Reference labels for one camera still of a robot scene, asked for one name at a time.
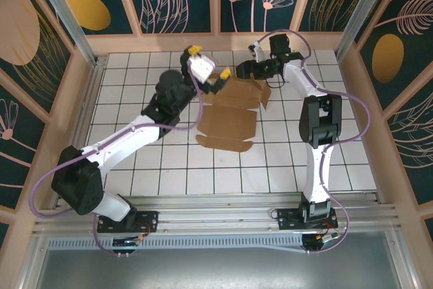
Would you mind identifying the brown cardboard box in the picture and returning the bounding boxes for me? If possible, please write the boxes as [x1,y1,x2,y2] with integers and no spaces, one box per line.
[195,74,273,153]

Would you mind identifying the grey metal panel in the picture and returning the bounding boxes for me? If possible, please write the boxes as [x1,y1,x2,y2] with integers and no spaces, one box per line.
[20,231,417,289]

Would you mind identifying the aluminium side rail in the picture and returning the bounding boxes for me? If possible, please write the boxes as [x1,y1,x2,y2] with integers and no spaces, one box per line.
[50,55,108,210]

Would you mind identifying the aluminium frame post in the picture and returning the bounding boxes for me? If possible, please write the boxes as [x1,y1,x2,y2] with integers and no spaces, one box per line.
[26,0,99,66]
[334,0,398,63]

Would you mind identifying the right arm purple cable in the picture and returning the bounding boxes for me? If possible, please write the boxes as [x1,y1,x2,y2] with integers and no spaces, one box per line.
[258,28,370,255]

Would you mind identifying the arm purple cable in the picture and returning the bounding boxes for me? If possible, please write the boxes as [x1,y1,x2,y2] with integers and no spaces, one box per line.
[30,68,204,257]
[258,28,370,255]

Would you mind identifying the long aluminium base rail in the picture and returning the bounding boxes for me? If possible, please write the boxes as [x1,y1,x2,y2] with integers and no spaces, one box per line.
[33,191,402,236]

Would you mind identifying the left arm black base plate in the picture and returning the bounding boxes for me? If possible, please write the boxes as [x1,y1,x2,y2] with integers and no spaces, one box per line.
[97,210,160,234]

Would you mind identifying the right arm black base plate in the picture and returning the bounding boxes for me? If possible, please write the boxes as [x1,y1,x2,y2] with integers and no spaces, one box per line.
[277,206,339,231]

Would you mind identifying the grey slotted cable duct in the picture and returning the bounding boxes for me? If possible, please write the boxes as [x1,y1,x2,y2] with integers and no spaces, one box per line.
[47,233,305,252]

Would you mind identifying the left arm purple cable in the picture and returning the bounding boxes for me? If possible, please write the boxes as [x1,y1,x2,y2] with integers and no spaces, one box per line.
[30,68,204,257]

